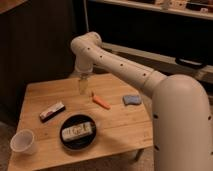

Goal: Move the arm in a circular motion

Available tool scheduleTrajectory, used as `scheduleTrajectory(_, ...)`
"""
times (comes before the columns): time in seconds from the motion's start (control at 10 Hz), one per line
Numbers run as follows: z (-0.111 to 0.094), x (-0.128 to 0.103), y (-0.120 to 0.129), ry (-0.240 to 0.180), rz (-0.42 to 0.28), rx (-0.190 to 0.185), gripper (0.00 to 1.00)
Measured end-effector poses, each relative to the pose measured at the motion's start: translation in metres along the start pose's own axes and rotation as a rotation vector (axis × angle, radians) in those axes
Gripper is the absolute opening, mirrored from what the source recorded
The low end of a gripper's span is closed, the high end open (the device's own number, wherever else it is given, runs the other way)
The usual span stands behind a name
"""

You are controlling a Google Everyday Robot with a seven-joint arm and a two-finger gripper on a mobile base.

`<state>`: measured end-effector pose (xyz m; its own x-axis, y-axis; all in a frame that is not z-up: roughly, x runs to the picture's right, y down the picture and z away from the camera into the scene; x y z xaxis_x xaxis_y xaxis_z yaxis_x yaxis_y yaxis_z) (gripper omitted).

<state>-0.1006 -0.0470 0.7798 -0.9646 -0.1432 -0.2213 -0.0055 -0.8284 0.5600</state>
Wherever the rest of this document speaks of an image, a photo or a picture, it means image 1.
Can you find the blue sponge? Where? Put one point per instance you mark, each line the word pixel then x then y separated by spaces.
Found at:
pixel 132 100

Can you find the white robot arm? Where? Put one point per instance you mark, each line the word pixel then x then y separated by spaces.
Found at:
pixel 182 129

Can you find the white shelf unit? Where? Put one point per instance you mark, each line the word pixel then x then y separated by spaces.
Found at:
pixel 154 37

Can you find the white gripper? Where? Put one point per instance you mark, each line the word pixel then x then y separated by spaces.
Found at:
pixel 83 67

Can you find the black handle on shelf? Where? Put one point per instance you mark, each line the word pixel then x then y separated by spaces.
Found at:
pixel 190 64

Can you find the black round plate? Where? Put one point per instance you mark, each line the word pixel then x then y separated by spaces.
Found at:
pixel 83 142

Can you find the orange toy carrot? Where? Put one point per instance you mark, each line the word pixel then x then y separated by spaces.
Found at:
pixel 98 100

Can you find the wooden table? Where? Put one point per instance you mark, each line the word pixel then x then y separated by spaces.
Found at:
pixel 120 129

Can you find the white plastic cup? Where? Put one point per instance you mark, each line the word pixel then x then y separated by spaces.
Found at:
pixel 23 142

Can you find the white snack bar package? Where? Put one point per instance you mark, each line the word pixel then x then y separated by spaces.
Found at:
pixel 77 131

